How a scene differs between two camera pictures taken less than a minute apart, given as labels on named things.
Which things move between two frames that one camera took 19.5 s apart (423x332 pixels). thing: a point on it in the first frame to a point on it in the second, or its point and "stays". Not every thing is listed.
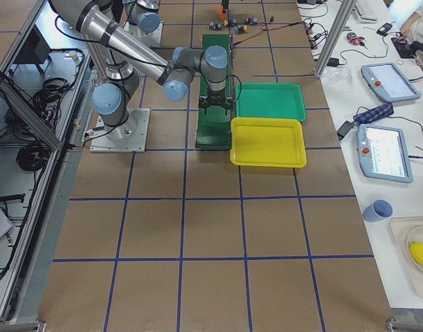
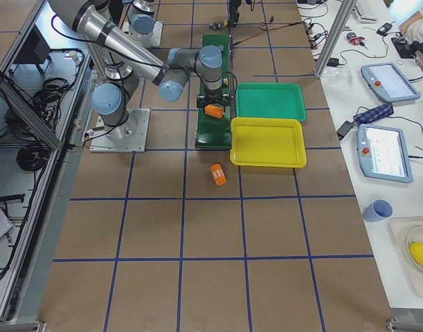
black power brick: [344, 129] stays
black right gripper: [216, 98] stays
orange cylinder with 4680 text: [219, 12] to [218, 174]
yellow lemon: [421, 253] stays
